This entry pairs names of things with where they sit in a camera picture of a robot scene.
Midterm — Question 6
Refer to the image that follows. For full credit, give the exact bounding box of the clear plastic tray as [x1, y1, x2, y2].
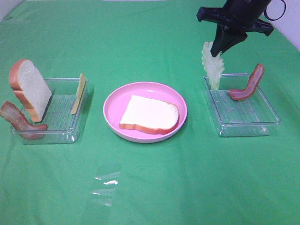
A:
[203, 73, 281, 137]
[10, 78, 89, 144]

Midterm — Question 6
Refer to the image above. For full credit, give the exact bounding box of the yellow cheese slice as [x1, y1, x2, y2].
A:
[70, 73, 86, 115]

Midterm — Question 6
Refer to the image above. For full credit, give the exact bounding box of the clear tape patch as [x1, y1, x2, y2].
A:
[90, 163, 121, 207]

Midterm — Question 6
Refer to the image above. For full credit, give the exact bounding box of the bread slice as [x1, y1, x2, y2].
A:
[119, 95, 180, 135]
[9, 59, 52, 122]

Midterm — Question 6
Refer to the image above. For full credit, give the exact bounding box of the bacon strip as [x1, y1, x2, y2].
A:
[228, 63, 265, 101]
[0, 101, 48, 131]

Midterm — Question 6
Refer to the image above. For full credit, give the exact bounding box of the pink round plate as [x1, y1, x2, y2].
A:
[103, 82, 188, 143]

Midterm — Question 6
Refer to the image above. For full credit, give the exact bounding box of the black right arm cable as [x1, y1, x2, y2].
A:
[263, 0, 288, 22]

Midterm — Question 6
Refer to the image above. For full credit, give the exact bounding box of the green tablecloth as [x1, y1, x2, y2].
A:
[0, 0, 300, 225]

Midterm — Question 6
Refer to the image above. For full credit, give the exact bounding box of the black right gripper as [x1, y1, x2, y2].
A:
[196, 0, 274, 57]

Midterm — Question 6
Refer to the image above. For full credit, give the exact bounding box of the left clear plastic tray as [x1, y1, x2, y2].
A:
[10, 78, 89, 144]

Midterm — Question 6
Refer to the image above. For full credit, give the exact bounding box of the green lettuce leaf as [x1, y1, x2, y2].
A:
[202, 42, 225, 90]

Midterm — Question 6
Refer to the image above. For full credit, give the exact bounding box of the right clear plastic tray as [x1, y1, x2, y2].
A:
[203, 73, 281, 137]

